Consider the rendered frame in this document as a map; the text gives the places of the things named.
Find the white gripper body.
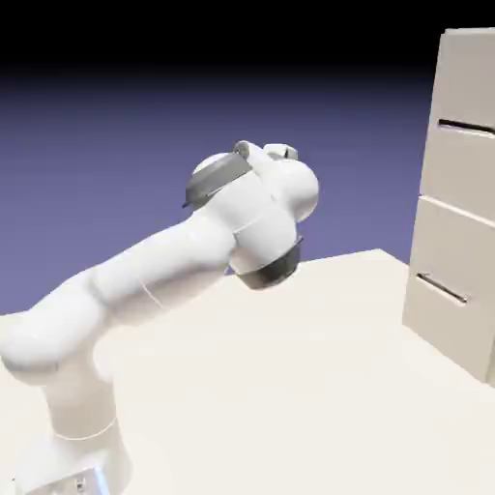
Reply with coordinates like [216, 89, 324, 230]
[262, 143, 300, 161]

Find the beige drawer front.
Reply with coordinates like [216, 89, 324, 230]
[401, 195, 495, 388]
[420, 32, 495, 226]

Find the beige cabinet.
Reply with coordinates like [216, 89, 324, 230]
[401, 26, 495, 389]

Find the dark metal drawer handle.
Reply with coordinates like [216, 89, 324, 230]
[415, 271, 469, 306]
[437, 118, 495, 138]

